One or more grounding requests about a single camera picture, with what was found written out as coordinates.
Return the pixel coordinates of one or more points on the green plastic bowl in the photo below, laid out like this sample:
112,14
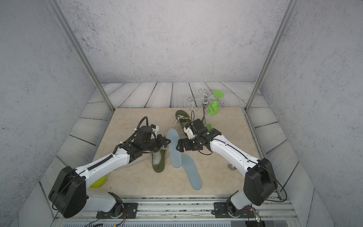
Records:
98,183

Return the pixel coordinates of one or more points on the green plastic disc on stand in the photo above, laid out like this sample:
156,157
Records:
214,105

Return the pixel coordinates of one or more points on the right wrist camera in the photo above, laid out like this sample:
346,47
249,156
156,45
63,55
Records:
194,129

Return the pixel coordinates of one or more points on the aluminium frame post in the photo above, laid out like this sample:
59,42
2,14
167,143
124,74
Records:
56,10
292,5

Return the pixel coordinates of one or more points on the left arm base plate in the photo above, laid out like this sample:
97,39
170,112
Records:
127,210

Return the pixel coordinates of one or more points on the chrome metal stand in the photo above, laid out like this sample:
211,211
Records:
194,108

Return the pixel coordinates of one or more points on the olive green shoe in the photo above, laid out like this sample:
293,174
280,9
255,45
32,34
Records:
183,119
158,161

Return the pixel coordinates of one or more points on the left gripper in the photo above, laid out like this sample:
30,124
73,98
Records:
161,139

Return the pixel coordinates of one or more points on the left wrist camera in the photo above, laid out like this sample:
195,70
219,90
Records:
146,133

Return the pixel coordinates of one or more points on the left aluminium frame post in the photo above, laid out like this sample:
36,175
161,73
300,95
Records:
56,10

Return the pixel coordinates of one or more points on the right aluminium frame post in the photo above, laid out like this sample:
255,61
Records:
292,5

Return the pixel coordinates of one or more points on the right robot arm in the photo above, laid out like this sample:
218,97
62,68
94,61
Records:
259,177

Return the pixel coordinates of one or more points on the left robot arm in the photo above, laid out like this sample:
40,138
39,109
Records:
69,193

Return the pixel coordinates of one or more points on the grey insole one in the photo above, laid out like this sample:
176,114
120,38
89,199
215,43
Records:
189,167
176,159

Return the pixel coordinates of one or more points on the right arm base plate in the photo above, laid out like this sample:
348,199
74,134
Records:
221,210

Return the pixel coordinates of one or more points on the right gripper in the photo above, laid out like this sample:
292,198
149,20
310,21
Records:
187,147

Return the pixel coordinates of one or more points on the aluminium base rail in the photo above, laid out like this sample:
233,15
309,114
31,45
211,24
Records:
179,208

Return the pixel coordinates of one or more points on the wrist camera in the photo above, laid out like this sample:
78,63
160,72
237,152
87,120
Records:
146,133
194,129

